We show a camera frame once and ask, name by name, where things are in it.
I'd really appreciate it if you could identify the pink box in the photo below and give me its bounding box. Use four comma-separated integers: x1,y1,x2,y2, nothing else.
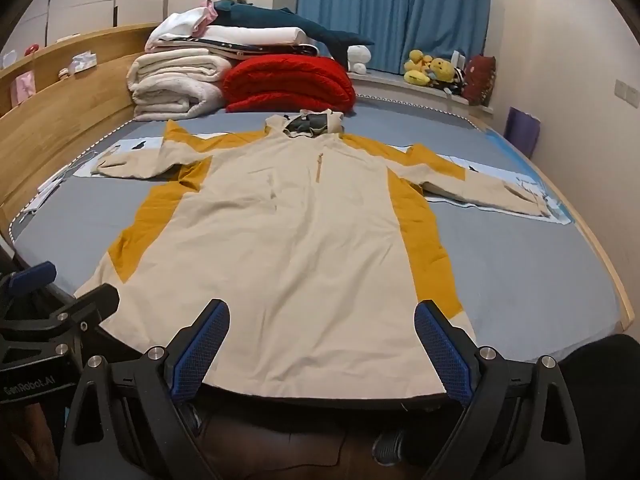
10,71,38,106

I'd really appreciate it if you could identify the blue curtain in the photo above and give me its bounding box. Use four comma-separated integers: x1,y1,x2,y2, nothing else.
296,0,493,75

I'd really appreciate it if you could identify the cream folded quilt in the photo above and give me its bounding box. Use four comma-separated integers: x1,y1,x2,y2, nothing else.
127,49,233,122

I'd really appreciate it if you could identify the red folded blanket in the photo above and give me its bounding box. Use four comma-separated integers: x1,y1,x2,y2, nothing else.
221,56,357,113

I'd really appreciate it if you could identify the white window ledge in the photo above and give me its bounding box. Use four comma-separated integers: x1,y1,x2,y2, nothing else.
345,71,493,107

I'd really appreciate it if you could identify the light blue printed sheet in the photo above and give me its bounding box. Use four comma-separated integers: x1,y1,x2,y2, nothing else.
37,132,576,226

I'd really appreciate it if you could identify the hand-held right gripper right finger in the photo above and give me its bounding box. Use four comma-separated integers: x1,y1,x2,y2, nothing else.
414,299,587,480

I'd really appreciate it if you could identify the dark red cushion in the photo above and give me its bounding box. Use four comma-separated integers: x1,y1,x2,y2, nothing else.
462,54,497,107

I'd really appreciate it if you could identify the beige and yellow hooded jacket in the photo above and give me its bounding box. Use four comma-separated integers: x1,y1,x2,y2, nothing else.
74,109,551,401

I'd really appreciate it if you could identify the person's leg in black trousers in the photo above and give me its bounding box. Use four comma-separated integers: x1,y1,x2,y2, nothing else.
560,332,640,480

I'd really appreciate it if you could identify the yellow plush toy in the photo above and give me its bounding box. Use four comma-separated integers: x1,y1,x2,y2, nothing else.
430,57,457,84
404,50,434,86

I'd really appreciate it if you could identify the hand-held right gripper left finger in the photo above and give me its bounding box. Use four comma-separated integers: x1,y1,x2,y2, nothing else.
59,299,232,480

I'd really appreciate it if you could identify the white wall switch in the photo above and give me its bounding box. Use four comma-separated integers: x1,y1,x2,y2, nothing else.
614,79,640,106

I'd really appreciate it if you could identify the white blanket with dark trim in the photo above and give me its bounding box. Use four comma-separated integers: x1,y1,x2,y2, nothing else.
190,25,321,59

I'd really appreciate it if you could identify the wooden headboard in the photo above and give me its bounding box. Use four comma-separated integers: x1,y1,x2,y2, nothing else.
0,22,171,231

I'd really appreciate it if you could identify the person's dark shoe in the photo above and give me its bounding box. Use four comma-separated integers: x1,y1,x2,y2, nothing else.
372,430,416,466

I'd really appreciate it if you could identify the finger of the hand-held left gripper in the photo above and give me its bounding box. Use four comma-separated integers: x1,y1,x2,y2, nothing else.
0,283,121,343
0,261,57,311

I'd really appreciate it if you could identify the teal shark plush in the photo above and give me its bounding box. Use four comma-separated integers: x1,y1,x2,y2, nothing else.
212,0,376,61

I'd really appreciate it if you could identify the white folded cloth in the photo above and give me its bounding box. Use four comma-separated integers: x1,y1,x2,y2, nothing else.
146,9,216,51

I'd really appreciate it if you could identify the purple bag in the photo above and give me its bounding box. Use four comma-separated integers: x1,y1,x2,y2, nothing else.
504,106,541,158

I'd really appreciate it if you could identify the white mushroom plush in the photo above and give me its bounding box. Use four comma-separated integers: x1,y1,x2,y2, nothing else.
346,45,372,75

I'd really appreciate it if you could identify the grey bed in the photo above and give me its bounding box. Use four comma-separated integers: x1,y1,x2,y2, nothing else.
0,92,636,401

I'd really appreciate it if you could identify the pink cloth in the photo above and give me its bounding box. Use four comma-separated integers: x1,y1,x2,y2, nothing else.
200,0,221,36

